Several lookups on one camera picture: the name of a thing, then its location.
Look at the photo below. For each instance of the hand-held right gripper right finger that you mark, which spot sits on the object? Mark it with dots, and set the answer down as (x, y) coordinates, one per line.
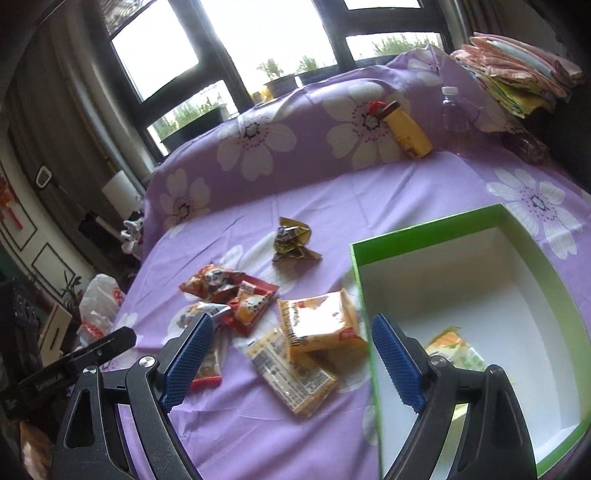
(397, 367)

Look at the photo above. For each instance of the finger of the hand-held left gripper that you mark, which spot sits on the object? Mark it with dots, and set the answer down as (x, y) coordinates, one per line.
(101, 344)

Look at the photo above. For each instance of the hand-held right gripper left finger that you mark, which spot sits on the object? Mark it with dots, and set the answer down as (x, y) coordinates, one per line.
(189, 362)

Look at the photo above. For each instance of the small white snack packet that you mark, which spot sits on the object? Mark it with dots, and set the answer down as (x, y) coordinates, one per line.
(217, 311)

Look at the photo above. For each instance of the pale green-print snack packet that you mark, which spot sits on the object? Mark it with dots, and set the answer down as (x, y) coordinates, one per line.
(455, 346)

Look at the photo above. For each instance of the orange red-label snack packet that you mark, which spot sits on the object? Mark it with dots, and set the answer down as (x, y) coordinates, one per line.
(318, 323)

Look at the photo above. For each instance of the green cardboard box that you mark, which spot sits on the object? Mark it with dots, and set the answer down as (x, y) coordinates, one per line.
(485, 286)

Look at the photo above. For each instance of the white plastic bag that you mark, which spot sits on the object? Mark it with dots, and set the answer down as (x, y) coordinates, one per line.
(99, 304)

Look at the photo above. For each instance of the cardboard piece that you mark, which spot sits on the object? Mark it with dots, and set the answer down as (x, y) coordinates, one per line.
(53, 332)

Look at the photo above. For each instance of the green houseplant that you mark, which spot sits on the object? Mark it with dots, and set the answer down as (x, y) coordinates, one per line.
(70, 286)

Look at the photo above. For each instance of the red panda-print snack packet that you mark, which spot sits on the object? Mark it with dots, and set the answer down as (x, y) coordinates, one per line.
(251, 307)

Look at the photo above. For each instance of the orange panda-print snack packet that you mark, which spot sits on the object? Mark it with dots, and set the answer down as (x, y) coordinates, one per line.
(210, 281)

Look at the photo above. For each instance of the black crate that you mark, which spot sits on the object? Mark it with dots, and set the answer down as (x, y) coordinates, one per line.
(21, 318)

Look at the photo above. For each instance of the black white plush toy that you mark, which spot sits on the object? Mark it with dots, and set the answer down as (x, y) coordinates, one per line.
(132, 233)

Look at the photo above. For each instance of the white cylinder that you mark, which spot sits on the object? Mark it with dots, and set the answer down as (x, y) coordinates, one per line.
(122, 191)

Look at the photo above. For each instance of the crumpled brown yellow snack packet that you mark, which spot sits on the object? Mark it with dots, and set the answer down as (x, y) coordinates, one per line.
(293, 240)

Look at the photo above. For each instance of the purple floral bedsheet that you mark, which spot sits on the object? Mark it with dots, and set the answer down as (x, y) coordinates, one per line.
(323, 184)

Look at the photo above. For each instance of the yellow plastic bottle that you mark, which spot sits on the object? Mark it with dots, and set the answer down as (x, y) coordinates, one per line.
(411, 134)

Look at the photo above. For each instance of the long black planter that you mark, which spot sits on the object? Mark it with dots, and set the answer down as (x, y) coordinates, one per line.
(194, 124)

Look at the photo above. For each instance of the dark brown packet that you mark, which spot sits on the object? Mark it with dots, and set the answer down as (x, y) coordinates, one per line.
(526, 146)

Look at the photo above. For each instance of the clear plastic water bottle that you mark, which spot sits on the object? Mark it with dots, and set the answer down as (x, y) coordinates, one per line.
(455, 117)

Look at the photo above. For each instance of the small red plastic item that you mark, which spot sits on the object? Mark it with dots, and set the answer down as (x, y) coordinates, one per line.
(375, 111)

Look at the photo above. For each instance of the black potted plant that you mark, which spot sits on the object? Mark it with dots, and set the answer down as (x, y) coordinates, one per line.
(279, 85)
(318, 76)

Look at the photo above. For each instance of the stack of folded cloths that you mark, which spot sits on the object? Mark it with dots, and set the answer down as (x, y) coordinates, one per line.
(517, 69)

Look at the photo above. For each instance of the red wall ornament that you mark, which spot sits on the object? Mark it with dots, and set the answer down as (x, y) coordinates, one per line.
(11, 207)

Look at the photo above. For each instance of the wall switch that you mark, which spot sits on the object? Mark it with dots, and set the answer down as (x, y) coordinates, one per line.
(44, 177)

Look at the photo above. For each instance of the black window frame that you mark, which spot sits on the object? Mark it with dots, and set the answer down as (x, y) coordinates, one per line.
(332, 23)

